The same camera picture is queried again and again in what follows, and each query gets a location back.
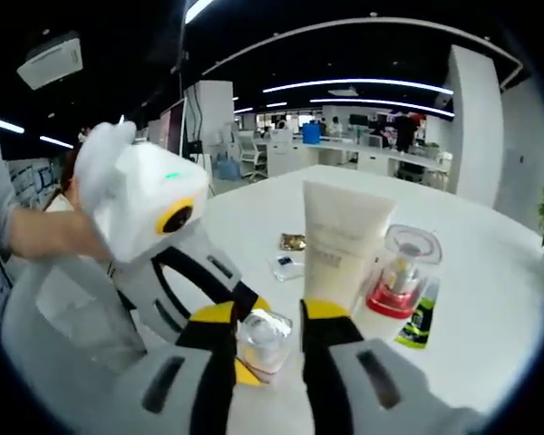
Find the blue water jug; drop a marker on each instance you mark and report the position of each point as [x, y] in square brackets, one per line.
[229, 170]

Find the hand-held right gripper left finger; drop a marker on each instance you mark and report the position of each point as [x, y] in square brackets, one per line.
[208, 371]

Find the clear skincare sample sachet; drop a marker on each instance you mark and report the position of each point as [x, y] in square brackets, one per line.
[283, 268]

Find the green white skincare packet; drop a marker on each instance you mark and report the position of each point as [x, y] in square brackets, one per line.
[419, 326]

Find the ceiling air conditioner unit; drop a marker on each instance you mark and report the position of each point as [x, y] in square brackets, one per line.
[50, 61]

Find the gold foil skincare sachet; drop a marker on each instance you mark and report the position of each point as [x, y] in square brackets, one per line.
[292, 241]

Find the white ceiling light strip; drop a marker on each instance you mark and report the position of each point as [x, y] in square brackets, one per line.
[358, 83]

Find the grey printed sweatshirt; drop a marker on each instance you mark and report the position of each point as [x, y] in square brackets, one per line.
[0, 195]

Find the clear cap skincare bottle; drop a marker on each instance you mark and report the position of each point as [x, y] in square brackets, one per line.
[265, 340]

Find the white office counter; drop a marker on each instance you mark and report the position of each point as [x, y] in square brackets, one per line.
[372, 161]

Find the white swivel office chair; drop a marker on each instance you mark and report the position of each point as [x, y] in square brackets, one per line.
[253, 154]

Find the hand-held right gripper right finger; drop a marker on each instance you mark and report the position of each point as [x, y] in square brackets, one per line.
[331, 362]

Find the white mesh office chair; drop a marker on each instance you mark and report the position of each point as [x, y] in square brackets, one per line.
[63, 317]

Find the white skincare tube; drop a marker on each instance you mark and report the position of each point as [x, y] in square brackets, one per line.
[340, 226]

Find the red collar skincare bottle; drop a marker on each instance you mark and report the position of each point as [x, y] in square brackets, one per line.
[394, 299]

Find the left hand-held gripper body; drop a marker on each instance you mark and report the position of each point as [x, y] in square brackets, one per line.
[149, 195]

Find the blue box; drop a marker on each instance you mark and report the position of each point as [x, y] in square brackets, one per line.
[312, 133]

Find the computer monitor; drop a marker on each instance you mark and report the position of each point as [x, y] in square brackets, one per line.
[172, 131]

